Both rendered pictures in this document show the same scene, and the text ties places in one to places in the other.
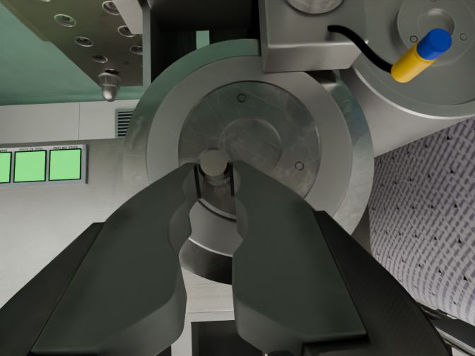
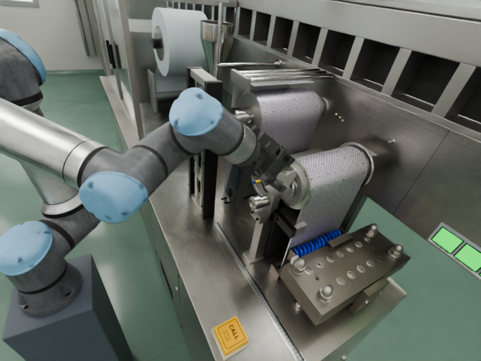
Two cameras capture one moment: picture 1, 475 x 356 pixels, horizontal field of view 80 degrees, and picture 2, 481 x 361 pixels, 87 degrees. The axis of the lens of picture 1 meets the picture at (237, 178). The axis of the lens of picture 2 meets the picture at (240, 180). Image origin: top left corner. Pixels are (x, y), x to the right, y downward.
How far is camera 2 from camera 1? 0.59 m
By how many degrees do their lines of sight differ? 58
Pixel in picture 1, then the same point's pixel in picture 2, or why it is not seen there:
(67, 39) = (374, 269)
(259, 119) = not seen: hidden behind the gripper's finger
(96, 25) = (354, 258)
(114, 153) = (415, 222)
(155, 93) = (298, 206)
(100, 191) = (436, 213)
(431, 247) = (289, 125)
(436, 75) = not seen: hidden behind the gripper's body
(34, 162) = (465, 256)
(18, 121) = not seen: outside the picture
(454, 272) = (284, 121)
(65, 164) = (446, 240)
